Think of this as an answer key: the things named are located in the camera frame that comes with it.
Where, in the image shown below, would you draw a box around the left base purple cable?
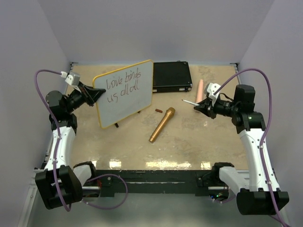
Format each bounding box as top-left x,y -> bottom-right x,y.
80,174 -> 129,210

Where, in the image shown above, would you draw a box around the gold microphone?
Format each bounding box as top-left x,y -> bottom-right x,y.
149,107 -> 176,143

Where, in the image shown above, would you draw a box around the aluminium frame rails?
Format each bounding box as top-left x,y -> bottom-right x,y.
18,61 -> 291,227

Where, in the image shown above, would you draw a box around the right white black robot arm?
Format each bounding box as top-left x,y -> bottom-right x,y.
194,83 -> 289,216

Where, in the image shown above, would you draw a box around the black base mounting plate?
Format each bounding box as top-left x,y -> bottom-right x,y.
83,170 -> 232,200

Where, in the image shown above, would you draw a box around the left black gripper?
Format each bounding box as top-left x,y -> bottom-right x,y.
65,81 -> 106,114

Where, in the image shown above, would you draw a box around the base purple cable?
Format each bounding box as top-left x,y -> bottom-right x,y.
80,174 -> 129,210
212,186 -> 237,204

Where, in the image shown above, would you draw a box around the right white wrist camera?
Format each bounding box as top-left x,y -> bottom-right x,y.
204,83 -> 221,106

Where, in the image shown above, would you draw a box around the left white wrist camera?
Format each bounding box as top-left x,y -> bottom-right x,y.
61,71 -> 80,86

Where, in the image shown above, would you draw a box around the red white marker pen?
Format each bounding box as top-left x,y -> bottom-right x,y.
182,99 -> 199,106

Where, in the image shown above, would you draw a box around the black hard case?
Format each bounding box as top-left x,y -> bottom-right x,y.
152,61 -> 193,93

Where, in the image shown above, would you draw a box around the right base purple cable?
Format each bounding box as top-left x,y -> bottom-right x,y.
212,186 -> 237,204

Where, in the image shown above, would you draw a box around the yellow framed whiteboard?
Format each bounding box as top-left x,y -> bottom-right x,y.
92,60 -> 153,129

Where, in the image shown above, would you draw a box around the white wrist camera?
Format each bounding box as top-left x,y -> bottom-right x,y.
204,83 -> 221,106
61,71 -> 80,86

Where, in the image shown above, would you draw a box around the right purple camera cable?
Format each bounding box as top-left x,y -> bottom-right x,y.
214,68 -> 291,227

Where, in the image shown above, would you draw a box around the pink microphone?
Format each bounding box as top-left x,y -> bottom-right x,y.
196,79 -> 204,103

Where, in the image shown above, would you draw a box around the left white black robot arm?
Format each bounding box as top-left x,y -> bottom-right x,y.
35,83 -> 106,210

